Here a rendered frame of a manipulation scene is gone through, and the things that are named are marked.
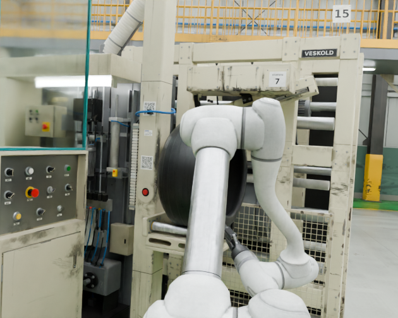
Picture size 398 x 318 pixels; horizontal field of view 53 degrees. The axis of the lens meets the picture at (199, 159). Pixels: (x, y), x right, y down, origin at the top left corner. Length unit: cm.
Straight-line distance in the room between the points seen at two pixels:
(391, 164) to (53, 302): 1035
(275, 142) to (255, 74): 103
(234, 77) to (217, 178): 121
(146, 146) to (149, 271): 68
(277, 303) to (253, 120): 53
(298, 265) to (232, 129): 57
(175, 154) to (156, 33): 69
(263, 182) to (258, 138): 15
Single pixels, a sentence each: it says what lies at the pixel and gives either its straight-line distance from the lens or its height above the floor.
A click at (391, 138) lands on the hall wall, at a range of 1172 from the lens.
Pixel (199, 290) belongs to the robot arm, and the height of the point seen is 102.
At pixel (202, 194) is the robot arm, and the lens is 108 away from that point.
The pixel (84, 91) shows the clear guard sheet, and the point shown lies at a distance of 219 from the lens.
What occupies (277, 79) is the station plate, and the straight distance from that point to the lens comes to 217.
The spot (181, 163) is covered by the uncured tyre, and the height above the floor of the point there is 125.
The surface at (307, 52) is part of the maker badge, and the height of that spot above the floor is 190.
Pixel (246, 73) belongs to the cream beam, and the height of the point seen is 173.
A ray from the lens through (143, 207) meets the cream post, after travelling 218.
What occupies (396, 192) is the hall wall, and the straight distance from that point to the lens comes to 1177.
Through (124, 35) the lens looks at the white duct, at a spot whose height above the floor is 200.
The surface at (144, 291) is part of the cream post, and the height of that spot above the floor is 52.
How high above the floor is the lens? 137
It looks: 3 degrees down
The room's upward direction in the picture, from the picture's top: 3 degrees clockwise
